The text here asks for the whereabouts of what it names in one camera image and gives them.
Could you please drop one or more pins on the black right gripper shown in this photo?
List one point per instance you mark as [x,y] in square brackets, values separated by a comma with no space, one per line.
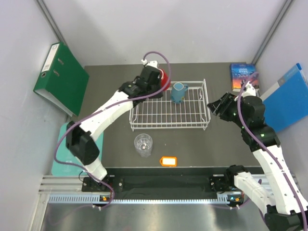
[222,105]

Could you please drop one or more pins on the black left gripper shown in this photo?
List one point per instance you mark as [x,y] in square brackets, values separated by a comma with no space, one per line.
[159,93]

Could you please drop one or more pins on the red ceramic mug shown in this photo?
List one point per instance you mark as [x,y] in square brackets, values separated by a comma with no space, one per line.
[164,80]

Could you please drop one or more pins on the clear faceted plastic cup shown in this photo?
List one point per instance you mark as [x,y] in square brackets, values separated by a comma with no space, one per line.
[143,144]

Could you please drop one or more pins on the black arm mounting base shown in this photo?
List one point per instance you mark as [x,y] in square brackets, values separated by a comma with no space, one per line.
[168,183]

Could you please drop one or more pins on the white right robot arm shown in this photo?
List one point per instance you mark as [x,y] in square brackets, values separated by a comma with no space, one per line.
[283,207]

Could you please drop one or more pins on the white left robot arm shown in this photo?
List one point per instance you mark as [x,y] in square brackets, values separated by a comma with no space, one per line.
[80,140]

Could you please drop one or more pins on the blue ceramic mug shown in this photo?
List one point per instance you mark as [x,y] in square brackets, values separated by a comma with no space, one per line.
[178,92]

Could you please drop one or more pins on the Jane Eyre paperback book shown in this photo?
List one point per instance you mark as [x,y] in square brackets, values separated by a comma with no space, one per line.
[239,74]

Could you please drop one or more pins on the orange key tag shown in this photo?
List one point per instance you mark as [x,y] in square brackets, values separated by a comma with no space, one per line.
[168,161]

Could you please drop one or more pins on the white wire dish rack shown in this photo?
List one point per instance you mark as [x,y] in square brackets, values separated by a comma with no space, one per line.
[163,113]

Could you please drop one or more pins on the blue ring binder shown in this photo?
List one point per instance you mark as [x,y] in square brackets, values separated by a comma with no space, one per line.
[286,102]

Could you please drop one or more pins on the green ring binder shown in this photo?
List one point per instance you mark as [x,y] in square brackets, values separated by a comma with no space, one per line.
[62,80]

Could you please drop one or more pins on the aluminium cable duct rail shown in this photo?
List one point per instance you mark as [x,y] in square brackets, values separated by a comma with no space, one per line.
[84,190]

